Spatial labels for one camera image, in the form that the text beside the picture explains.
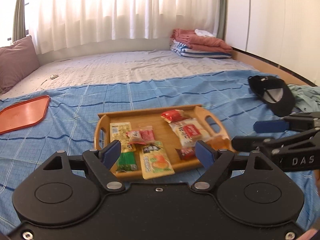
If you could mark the green snack packet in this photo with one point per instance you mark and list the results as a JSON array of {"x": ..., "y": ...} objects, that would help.
[{"x": 126, "y": 162}]

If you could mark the green drape curtain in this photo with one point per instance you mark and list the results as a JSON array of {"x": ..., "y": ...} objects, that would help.
[{"x": 18, "y": 31}]

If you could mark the red plastic tray lid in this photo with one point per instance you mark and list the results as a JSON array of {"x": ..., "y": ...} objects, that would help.
[{"x": 24, "y": 114}]

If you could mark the teal garment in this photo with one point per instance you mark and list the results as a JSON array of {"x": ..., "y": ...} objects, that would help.
[{"x": 307, "y": 97}]

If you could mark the small pink white candy packet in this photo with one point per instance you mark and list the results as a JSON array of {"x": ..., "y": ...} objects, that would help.
[{"x": 135, "y": 137}]

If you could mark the orange jelly cup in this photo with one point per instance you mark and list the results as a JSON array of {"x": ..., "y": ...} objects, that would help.
[{"x": 218, "y": 142}]

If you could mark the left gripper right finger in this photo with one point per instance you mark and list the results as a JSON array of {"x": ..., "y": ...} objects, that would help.
[{"x": 216, "y": 164}]

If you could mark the wooden serving tray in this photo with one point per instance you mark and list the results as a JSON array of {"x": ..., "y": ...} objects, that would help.
[{"x": 162, "y": 131}]

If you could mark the dark red snack packet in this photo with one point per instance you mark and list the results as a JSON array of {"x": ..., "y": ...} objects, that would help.
[{"x": 186, "y": 153}]

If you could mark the black baseball cap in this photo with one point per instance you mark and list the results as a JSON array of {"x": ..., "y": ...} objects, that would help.
[{"x": 274, "y": 92}]

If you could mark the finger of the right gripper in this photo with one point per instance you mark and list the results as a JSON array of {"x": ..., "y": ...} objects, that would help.
[
  {"x": 269, "y": 146},
  {"x": 294, "y": 122}
]

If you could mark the white wardrobe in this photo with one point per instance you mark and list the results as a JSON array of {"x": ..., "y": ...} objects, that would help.
[{"x": 285, "y": 32}]

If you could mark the purple pillow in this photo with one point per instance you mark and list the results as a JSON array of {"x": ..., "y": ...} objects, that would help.
[{"x": 17, "y": 62}]

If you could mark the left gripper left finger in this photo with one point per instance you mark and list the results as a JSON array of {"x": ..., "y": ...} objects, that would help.
[{"x": 99, "y": 163}]

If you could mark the blue checked bed sheet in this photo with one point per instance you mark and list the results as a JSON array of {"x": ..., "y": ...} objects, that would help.
[{"x": 72, "y": 117}]

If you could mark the gold foil snack packet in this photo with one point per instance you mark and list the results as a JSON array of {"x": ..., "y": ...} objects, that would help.
[{"x": 118, "y": 131}]

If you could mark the white quilted mattress pad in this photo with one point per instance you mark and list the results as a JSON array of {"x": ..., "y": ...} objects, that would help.
[{"x": 118, "y": 67}]

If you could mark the white cloth on blankets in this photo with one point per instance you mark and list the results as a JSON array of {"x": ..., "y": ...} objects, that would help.
[{"x": 203, "y": 33}]

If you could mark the peach picture snack packet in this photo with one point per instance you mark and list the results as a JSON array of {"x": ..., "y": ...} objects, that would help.
[{"x": 154, "y": 161}]

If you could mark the folded blue striped blanket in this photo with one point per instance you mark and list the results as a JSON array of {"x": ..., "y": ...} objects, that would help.
[{"x": 184, "y": 51}]

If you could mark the white sheer curtain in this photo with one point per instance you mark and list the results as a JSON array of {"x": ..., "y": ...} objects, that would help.
[{"x": 64, "y": 24}]

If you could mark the small pink snack packet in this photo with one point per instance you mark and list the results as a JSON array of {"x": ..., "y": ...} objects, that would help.
[{"x": 147, "y": 134}]

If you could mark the folded salmon blanket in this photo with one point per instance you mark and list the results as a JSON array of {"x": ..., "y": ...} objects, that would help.
[{"x": 200, "y": 43}]

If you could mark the red biscuit packet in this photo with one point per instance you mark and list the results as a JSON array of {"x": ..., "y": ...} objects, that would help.
[{"x": 174, "y": 115}]

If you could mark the white flower cake packet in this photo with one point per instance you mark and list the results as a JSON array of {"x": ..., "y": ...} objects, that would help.
[{"x": 189, "y": 131}]

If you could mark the wooden bed frame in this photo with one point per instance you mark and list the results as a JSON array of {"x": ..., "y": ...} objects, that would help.
[{"x": 267, "y": 66}]

